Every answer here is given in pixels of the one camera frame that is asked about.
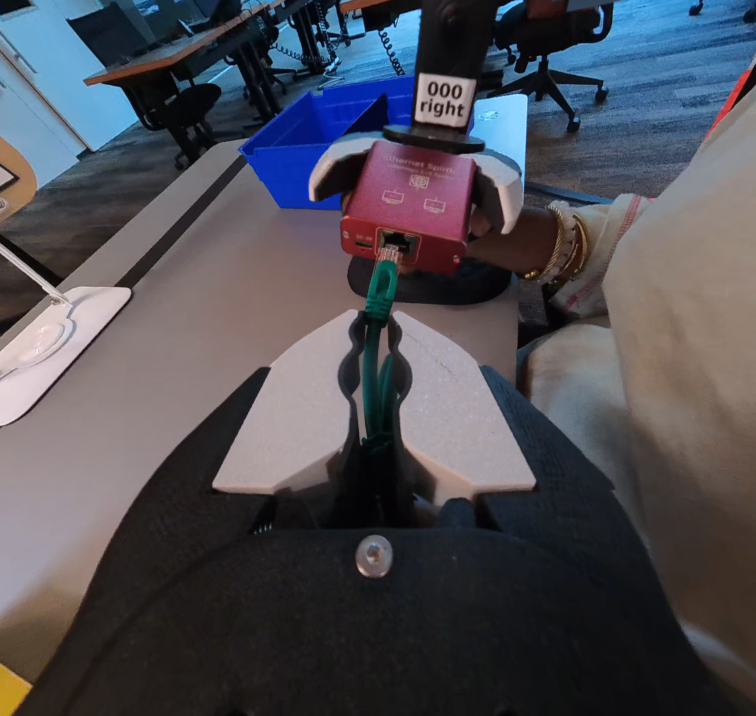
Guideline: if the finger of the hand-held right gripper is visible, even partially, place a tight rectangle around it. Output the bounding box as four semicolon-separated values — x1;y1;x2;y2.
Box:
307;133;382;203
472;150;526;236

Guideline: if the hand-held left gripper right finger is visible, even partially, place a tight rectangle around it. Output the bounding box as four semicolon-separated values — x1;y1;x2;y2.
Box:
390;308;538;502

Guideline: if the person's right forearm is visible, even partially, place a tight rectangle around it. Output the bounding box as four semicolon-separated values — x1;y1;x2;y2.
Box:
546;87;756;322

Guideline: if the black oval pad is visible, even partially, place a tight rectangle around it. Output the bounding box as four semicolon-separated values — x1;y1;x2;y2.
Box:
346;254;513;307

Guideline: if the large blue plastic bin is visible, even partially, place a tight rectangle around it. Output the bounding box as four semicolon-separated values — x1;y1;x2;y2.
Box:
238;75;418;211

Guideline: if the gold bangle bracelet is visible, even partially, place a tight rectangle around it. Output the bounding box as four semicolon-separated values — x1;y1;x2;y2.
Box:
521;203;591;293

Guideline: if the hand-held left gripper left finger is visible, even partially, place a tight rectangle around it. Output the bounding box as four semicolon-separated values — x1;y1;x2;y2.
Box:
210;308;363;496

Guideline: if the yellow plastic bin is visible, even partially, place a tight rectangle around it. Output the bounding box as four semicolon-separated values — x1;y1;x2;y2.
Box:
0;662;33;716

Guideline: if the red ethernet splitter box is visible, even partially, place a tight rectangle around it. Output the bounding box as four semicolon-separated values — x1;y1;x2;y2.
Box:
339;139;479;278

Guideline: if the white poster stand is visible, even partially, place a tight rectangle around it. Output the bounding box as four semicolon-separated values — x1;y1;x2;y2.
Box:
0;242;133;428

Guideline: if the pearl bead bracelet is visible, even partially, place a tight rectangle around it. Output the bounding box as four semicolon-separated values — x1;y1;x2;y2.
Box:
549;199;582;288

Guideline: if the white door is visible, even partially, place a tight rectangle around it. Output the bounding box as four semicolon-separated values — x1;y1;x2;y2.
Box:
0;0;141;156

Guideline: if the black coiled cable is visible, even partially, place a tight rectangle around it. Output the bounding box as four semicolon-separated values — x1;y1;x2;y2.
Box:
378;28;410;78

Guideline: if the green ethernet cable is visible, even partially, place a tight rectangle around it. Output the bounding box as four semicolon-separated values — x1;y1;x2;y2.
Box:
360;257;407;454

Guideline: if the black office chair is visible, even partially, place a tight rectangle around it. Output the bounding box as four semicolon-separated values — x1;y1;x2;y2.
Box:
156;83;223;151
66;16;150;68
493;1;615;133

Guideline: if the orange object with black strap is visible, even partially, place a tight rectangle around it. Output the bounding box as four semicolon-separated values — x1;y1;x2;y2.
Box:
725;57;756;115

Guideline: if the person's right hand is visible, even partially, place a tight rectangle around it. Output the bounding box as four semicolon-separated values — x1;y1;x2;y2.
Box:
465;205;561;281

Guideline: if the person's grey sweatshirt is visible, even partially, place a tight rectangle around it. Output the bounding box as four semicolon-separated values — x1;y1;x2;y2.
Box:
515;313;756;716

